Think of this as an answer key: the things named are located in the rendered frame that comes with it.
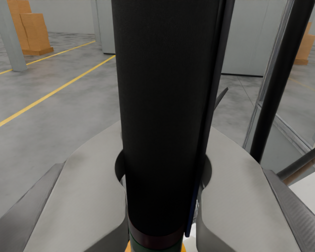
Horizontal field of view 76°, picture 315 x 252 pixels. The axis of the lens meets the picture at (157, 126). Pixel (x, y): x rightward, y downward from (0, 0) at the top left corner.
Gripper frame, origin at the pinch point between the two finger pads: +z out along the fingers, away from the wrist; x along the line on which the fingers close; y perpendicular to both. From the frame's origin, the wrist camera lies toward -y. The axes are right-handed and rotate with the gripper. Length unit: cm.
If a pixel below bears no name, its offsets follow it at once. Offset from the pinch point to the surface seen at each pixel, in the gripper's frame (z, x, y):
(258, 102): 122, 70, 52
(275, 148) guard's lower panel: 88, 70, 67
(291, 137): 79, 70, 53
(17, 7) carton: 706, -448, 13
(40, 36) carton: 714, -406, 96
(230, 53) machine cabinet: 524, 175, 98
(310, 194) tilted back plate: 19.3, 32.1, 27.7
